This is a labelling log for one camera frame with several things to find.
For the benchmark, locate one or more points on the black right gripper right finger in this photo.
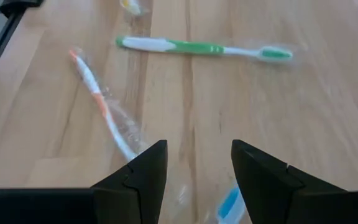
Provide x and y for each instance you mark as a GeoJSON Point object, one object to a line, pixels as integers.
{"type": "Point", "coordinates": [266, 193]}

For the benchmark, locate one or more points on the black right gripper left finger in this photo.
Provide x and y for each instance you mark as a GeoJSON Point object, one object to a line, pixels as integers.
{"type": "Point", "coordinates": [141, 193]}

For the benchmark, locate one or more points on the blue white toothbrush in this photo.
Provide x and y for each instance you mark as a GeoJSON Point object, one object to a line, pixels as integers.
{"type": "Point", "coordinates": [228, 203]}

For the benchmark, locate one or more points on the orange white toothbrush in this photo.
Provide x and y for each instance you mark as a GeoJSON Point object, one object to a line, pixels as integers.
{"type": "Point", "coordinates": [99, 99]}

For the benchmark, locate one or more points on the green white toothbrush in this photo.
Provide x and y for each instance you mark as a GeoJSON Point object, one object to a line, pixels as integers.
{"type": "Point", "coordinates": [194, 47]}

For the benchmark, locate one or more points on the orange yellow toothbrush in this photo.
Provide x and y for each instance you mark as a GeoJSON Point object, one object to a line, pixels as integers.
{"type": "Point", "coordinates": [130, 6]}

